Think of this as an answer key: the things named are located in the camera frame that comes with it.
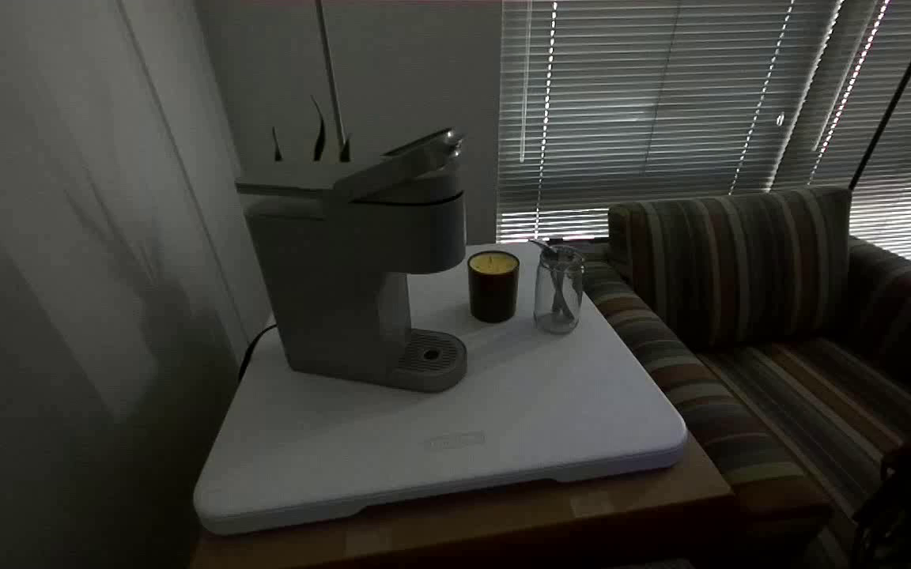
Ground grey pod coffee maker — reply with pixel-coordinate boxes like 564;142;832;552
235;123;470;394

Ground yellow candle in dark glass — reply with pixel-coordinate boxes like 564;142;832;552
465;247;523;324

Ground clear glass jar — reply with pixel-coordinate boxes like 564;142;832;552
532;237;589;338

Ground snake plant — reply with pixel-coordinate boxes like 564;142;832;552
265;97;353;166

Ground wooden side table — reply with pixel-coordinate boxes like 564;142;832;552
187;433;741;569

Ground window blinds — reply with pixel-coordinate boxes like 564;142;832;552
497;0;911;267

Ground striped fabric sofa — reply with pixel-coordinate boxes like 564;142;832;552
577;186;911;569

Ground black slanted pole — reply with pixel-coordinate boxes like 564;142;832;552
852;0;911;196

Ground black coffee maker power cord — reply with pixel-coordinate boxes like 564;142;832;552
235;320;280;383

